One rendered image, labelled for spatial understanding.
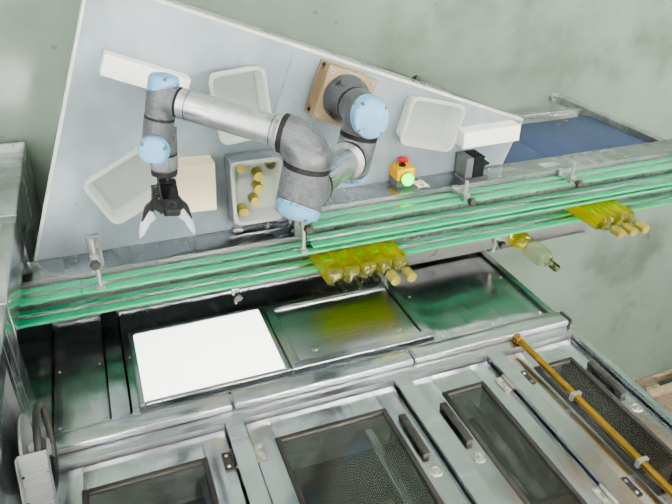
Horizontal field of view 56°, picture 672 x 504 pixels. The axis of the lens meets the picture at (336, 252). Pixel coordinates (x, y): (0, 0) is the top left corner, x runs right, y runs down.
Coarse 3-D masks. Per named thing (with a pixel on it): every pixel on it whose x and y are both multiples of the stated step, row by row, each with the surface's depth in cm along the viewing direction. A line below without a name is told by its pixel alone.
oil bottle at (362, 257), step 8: (352, 248) 213; (360, 248) 213; (352, 256) 211; (360, 256) 209; (368, 256) 209; (360, 264) 205; (368, 264) 205; (376, 264) 206; (360, 272) 206; (376, 272) 207
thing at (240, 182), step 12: (264, 168) 209; (276, 168) 206; (240, 180) 208; (252, 180) 209; (264, 180) 211; (276, 180) 209; (240, 192) 210; (264, 192) 213; (276, 192) 212; (264, 204) 215; (252, 216) 211; (264, 216) 212; (276, 216) 212
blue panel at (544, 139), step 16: (528, 128) 289; (544, 128) 289; (560, 128) 290; (576, 128) 290; (592, 128) 290; (608, 128) 291; (512, 144) 271; (528, 144) 271; (544, 144) 271; (560, 144) 272; (576, 144) 272; (592, 144) 272; (608, 144) 273; (624, 144) 273; (512, 160) 255
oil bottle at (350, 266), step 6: (336, 252) 212; (342, 252) 212; (348, 252) 212; (336, 258) 209; (342, 258) 208; (348, 258) 208; (342, 264) 205; (348, 264) 205; (354, 264) 205; (348, 270) 203; (354, 270) 203; (348, 276) 203; (348, 282) 205
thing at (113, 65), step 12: (108, 60) 172; (120, 60) 173; (132, 60) 176; (108, 72) 173; (120, 72) 175; (132, 72) 176; (144, 72) 177; (168, 72) 180; (132, 84) 177; (144, 84) 178; (180, 84) 182
